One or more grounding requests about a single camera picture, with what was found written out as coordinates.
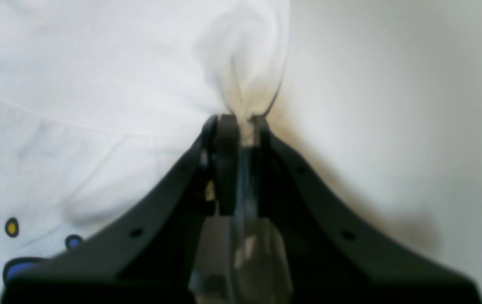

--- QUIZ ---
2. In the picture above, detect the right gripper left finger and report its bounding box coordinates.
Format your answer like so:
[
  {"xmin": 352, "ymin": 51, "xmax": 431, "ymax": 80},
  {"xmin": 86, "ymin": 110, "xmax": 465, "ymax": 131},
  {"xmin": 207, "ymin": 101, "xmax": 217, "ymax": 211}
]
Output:
[{"xmin": 0, "ymin": 115, "xmax": 240, "ymax": 304}]

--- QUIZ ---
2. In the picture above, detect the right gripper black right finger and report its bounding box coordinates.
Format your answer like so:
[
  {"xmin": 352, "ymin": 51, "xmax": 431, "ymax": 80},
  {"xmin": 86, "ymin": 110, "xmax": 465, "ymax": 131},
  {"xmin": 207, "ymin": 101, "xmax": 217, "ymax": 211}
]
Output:
[{"xmin": 252, "ymin": 116, "xmax": 482, "ymax": 304}]

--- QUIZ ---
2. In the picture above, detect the white printed T-shirt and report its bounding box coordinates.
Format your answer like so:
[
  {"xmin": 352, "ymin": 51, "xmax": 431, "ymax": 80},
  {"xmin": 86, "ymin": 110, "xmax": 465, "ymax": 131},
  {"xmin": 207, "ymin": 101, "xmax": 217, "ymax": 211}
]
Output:
[{"xmin": 0, "ymin": 0, "xmax": 291, "ymax": 295}]

